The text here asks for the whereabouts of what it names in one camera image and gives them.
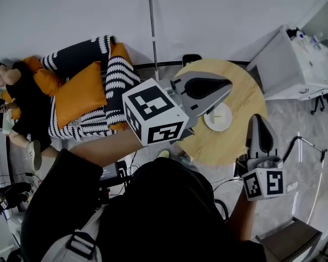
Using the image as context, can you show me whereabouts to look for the person's right forearm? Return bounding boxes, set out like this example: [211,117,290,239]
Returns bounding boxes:
[226,192,259,242]

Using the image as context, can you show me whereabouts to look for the puffy orange cushion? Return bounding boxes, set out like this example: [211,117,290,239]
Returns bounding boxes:
[21,56,65,97]

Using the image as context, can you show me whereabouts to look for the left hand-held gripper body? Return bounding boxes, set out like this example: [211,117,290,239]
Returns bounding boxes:
[122,78,197,147]

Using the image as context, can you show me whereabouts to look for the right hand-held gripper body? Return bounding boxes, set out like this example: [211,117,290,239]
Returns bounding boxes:
[235,156,287,201]

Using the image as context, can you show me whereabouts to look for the grey mop pole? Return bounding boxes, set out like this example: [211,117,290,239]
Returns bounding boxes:
[148,0,161,81]

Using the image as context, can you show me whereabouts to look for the black vacuum hose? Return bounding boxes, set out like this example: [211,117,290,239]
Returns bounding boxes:
[283,136,328,163]

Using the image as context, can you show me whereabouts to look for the white round plate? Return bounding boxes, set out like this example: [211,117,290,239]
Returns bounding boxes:
[203,102,233,132]

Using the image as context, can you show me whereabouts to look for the flat orange cushion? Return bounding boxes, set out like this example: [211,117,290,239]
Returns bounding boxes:
[54,61,109,130]

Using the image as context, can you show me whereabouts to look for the pale yellow food block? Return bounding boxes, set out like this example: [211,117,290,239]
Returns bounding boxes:
[209,105,230,127]

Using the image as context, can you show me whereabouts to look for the person's black shirt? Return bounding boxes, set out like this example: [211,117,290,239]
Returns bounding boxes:
[20,148,266,262]

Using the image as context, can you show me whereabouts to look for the white shoulder bag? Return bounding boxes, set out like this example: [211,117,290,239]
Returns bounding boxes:
[48,205,107,262]

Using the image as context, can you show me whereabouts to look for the dark grey side table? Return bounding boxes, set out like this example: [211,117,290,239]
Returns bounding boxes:
[255,217,323,262]

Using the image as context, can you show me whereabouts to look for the round wooden table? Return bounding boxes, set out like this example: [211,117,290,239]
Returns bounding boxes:
[172,58,268,166]

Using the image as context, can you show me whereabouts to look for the person's left forearm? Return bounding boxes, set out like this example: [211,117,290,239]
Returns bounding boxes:
[69,127,148,168]

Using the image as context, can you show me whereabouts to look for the black recorder monitor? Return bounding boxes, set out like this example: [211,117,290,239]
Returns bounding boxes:
[98,161,131,199]

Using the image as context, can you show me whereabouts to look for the white cabinet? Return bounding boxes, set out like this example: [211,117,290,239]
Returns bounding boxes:
[245,25,328,101]

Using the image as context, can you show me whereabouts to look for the orange sofa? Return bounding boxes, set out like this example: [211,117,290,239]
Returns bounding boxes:
[0,42,134,132]

